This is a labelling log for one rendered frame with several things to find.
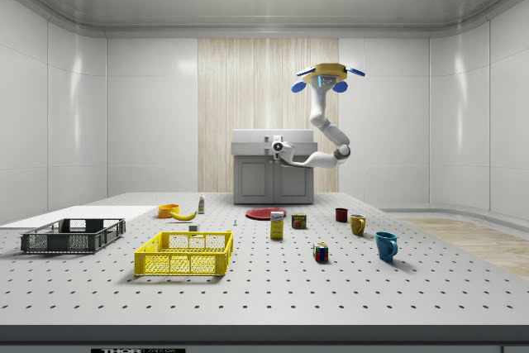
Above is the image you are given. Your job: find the white drawer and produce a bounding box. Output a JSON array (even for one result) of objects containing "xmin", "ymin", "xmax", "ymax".
[{"xmin": 231, "ymin": 141, "xmax": 318, "ymax": 157}]

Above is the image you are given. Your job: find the white cabinet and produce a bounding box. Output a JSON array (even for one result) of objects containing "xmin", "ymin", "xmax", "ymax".
[{"xmin": 231, "ymin": 128, "xmax": 319, "ymax": 205}]

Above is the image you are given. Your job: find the red plate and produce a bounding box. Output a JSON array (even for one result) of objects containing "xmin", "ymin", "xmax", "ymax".
[{"xmin": 245, "ymin": 207, "xmax": 287, "ymax": 222}]

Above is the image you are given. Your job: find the yellow box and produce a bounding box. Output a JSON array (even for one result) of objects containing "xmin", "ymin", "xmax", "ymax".
[{"xmin": 270, "ymin": 211, "xmax": 286, "ymax": 241}]

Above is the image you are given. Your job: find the drone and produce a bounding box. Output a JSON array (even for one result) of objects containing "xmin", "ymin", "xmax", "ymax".
[{"xmin": 290, "ymin": 62, "xmax": 367, "ymax": 94}]

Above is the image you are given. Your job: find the puzzle cube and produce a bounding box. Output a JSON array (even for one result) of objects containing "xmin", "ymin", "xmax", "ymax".
[{"xmin": 312, "ymin": 241, "xmax": 330, "ymax": 263}]

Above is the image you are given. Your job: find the yellow mug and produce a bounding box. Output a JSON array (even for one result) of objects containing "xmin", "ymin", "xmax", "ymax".
[{"xmin": 349, "ymin": 213, "xmax": 367, "ymax": 236}]

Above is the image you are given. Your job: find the yellow basket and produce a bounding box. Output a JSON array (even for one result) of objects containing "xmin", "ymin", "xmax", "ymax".
[{"xmin": 134, "ymin": 231, "xmax": 235, "ymax": 277}]

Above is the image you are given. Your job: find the blue mug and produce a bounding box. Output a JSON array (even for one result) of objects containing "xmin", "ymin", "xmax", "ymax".
[{"xmin": 374, "ymin": 231, "xmax": 399, "ymax": 264}]

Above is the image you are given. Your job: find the white board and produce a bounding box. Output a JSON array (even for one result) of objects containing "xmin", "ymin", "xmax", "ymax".
[{"xmin": 0, "ymin": 205, "xmax": 158, "ymax": 230}]

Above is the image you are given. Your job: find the dark grey basket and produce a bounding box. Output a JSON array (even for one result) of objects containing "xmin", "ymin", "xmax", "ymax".
[{"xmin": 20, "ymin": 217, "xmax": 127, "ymax": 255}]

